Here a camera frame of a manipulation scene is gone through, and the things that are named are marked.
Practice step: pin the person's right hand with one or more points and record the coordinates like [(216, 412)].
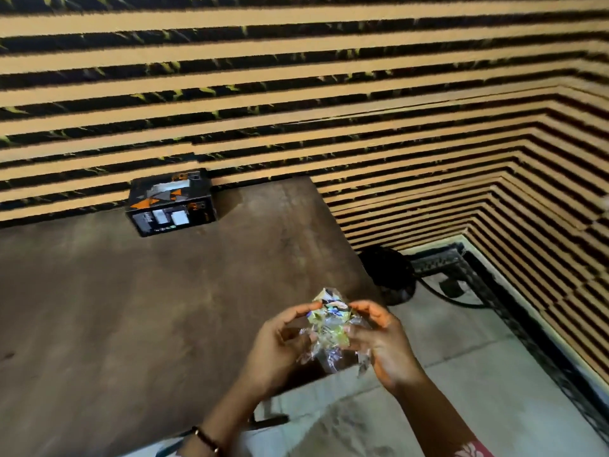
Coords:
[(388, 347)]

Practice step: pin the person's left hand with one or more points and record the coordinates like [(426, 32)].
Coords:
[(271, 352)]

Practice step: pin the person's left thumb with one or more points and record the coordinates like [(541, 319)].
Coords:
[(299, 335)]

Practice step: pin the person's right thumb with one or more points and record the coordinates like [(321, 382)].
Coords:
[(357, 335)]

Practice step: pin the crinkled clear plastic packet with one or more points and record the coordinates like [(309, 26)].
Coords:
[(333, 328)]

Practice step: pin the person's left forearm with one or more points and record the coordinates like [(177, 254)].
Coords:
[(228, 418)]

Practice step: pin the person's right forearm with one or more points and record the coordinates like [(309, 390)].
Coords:
[(437, 418)]

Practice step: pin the black round fan base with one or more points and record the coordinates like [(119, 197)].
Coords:
[(388, 273)]

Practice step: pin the black metal table bar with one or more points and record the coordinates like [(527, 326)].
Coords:
[(271, 421)]

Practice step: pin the black power adapter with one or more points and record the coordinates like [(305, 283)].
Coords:
[(452, 288)]

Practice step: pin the pink floral sleeve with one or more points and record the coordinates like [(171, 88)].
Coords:
[(473, 449)]

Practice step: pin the black cardboard box orange print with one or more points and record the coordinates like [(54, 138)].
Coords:
[(169, 204)]

